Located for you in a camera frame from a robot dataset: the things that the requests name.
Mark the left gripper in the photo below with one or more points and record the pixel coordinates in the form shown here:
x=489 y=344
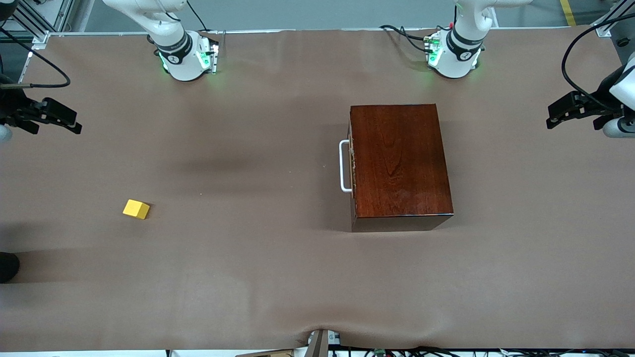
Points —
x=597 y=105

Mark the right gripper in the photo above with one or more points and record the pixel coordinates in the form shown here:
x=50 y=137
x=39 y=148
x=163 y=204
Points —
x=14 y=106

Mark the yellow block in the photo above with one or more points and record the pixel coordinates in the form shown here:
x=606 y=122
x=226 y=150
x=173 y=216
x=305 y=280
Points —
x=135 y=209

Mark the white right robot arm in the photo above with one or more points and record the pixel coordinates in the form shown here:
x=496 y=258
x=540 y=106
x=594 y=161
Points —
x=178 y=54

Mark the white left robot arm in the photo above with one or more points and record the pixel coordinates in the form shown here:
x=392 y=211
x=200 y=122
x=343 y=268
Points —
x=459 y=49

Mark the small black round knob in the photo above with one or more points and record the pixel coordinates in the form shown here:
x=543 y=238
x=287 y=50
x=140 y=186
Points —
x=623 y=42

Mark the black rounded object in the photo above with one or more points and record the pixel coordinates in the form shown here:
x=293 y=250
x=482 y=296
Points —
x=7 y=267

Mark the dark wooden cabinet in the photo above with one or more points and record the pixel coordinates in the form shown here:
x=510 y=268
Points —
x=402 y=158

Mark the brown table cover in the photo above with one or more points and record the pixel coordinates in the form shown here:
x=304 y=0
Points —
x=248 y=272

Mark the aluminium frame profile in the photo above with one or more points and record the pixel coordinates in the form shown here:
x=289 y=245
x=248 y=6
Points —
x=612 y=20
x=34 y=22

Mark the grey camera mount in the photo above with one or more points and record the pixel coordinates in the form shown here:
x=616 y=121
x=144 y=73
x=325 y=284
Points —
x=320 y=343

